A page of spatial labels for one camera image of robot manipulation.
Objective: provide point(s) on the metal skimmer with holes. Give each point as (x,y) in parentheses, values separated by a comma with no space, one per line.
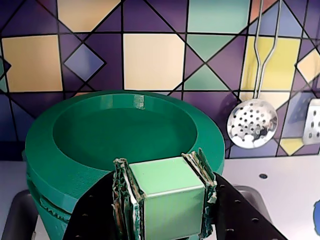
(252,125)

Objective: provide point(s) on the metal slotted spatula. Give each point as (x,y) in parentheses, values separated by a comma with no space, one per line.
(312,122)

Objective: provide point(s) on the green 3D printed recipient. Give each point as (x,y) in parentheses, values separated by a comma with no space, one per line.
(47,215)

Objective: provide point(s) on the blue burner print with lid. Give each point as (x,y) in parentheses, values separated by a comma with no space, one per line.
(317,211)

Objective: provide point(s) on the grey toy sink basin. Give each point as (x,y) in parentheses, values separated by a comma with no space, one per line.
(18,207)

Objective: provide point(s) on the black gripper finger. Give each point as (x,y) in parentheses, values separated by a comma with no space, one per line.
(97,210)
(232,207)

